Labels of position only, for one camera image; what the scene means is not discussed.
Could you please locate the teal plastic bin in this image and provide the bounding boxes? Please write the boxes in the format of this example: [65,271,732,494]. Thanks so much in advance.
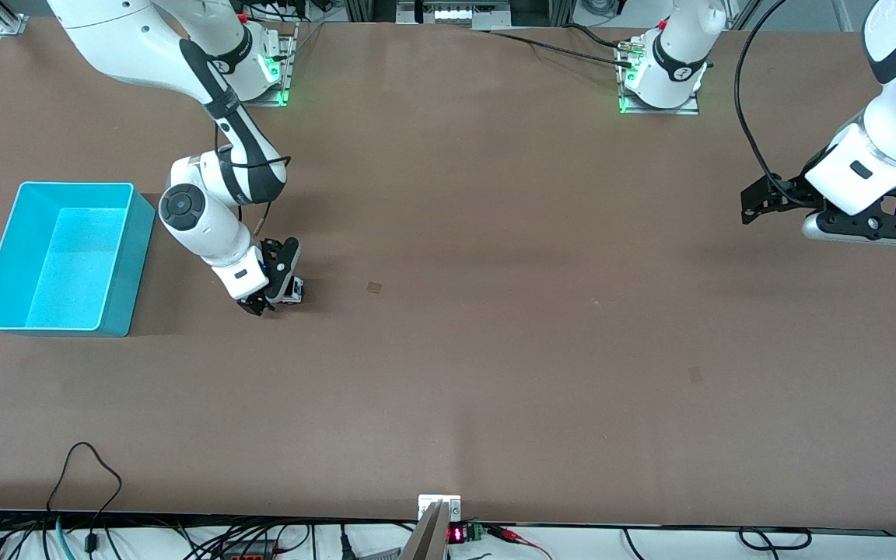
[0,181,156,338]

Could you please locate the metal device with white lights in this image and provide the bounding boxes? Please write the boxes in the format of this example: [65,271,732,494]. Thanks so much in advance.
[396,0,513,32]

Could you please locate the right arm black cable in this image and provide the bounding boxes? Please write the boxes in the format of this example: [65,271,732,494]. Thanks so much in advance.
[213,117,293,238]

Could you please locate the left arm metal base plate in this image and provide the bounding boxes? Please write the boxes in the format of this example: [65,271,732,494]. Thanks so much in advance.
[617,39,700,116]

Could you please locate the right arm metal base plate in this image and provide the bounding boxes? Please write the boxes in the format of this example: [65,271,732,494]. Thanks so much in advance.
[265,22,298,107]

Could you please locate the thin black looped cable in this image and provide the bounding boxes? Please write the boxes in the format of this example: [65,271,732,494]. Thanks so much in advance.
[46,442,123,555]

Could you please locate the black table cable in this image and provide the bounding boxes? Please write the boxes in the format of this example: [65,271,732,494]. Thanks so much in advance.
[487,23,637,69]

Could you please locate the black coiled cable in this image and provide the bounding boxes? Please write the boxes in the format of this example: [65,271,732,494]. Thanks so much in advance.
[738,527,813,552]

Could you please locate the red clip wires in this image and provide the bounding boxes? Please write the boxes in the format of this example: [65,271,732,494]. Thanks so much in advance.
[487,525,551,560]

